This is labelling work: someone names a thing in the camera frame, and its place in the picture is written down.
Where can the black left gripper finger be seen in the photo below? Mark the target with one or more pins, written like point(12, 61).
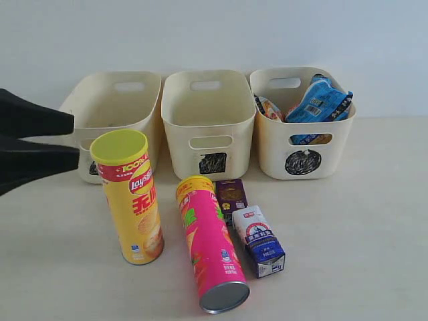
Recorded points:
point(22, 119)
point(23, 161)

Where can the yellow Lays chips can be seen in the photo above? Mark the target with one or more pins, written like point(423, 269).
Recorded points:
point(124, 165)

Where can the pink Lays chips can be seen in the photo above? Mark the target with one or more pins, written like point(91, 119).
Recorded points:
point(220, 280)

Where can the orange instant noodle packet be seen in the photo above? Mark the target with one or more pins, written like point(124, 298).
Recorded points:
point(269, 109)

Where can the blue instant noodle packet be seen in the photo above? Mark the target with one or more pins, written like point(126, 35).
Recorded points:
point(321, 103)

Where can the cream bin triangle mark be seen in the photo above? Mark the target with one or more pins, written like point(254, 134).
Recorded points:
point(108, 101)

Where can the cream bin square mark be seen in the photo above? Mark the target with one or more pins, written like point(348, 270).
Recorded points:
point(208, 118)

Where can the purple milk carton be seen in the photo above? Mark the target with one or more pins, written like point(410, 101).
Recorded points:
point(231, 197)

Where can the blue white milk carton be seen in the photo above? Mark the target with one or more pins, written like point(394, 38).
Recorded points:
point(266, 254)

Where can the cream bin circle mark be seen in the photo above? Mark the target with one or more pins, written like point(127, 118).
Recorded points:
point(296, 151)

